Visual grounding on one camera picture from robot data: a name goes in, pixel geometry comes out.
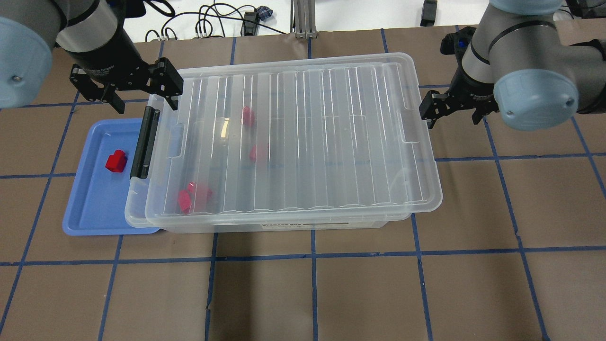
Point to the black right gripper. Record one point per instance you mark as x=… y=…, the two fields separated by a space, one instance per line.
x=472 y=90

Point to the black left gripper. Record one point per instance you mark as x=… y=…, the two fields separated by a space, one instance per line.
x=105 y=60

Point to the red block carried to tray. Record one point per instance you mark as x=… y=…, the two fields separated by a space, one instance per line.
x=117 y=161

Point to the clear plastic box lid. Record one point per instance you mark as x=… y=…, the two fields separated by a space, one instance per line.
x=303 y=142

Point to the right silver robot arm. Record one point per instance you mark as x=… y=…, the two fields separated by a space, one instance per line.
x=513 y=63

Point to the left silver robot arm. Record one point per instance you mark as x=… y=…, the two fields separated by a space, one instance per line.
x=92 y=33

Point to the red block upper pair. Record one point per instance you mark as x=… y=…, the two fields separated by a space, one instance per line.
x=248 y=117

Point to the red block under lid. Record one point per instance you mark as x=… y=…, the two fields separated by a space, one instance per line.
x=195 y=198

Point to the blue plastic tray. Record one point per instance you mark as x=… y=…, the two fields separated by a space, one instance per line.
x=103 y=202

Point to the clear plastic storage box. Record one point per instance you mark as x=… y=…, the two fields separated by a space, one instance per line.
x=265 y=225

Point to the red block beside pair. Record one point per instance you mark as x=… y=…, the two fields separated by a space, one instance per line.
x=260 y=153

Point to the black power adapter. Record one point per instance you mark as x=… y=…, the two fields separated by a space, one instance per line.
x=250 y=23

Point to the black box latch handle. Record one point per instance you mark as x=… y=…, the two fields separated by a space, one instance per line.
x=145 y=144

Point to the aluminium frame post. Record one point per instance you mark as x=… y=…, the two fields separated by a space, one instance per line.
x=303 y=13

